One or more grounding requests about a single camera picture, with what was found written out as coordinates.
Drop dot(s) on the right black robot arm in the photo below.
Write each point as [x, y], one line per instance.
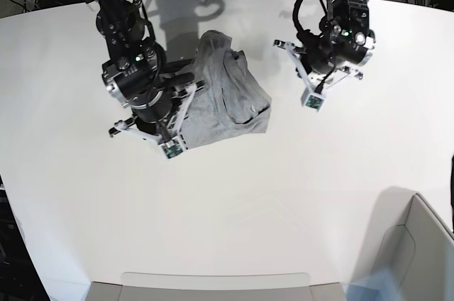
[137, 74]

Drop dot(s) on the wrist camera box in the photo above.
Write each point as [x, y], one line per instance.
[173, 148]
[312, 100]

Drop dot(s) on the grey T-shirt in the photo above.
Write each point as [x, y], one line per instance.
[231, 103]

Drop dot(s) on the blue cloth in bin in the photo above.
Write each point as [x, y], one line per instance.
[380, 285]

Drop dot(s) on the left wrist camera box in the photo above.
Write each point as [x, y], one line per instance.
[312, 100]

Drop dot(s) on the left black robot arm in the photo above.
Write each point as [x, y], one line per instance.
[345, 40]

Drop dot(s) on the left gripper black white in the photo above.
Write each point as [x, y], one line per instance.
[318, 73]

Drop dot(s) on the grey bin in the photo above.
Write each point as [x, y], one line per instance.
[419, 254]
[146, 286]

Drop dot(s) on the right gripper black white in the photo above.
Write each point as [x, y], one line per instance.
[160, 120]

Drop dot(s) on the grey bin at right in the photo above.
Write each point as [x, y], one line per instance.
[419, 254]

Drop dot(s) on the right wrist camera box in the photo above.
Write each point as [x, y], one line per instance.
[173, 148]

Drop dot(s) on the grey bin at bottom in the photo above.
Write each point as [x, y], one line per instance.
[146, 286]

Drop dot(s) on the black object right edge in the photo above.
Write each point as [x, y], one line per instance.
[451, 190]

